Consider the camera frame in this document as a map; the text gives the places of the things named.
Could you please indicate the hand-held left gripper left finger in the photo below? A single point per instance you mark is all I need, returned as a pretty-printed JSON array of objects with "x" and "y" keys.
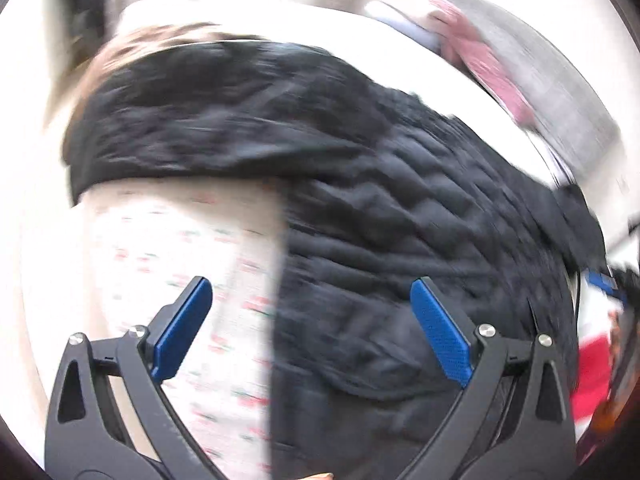
[{"x": 182, "y": 328}]

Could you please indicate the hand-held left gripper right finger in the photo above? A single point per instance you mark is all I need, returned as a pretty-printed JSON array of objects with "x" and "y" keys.
[{"x": 442, "y": 332}]

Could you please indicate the black quilted jacket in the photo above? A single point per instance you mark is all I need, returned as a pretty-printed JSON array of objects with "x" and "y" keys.
[{"x": 350, "y": 170}]

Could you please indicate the white cherry print bedsheet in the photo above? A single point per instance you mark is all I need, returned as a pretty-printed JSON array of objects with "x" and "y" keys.
[{"x": 165, "y": 280}]

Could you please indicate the red cloth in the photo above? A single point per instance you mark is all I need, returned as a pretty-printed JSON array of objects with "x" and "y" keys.
[{"x": 592, "y": 367}]

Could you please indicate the pink cloth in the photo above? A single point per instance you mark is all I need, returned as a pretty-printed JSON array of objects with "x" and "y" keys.
[{"x": 485, "y": 62}]

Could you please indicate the grey blanket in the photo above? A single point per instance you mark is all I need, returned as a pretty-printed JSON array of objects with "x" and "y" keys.
[{"x": 545, "y": 65}]

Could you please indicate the light blue cloth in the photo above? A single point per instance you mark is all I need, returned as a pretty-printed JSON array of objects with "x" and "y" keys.
[{"x": 407, "y": 20}]

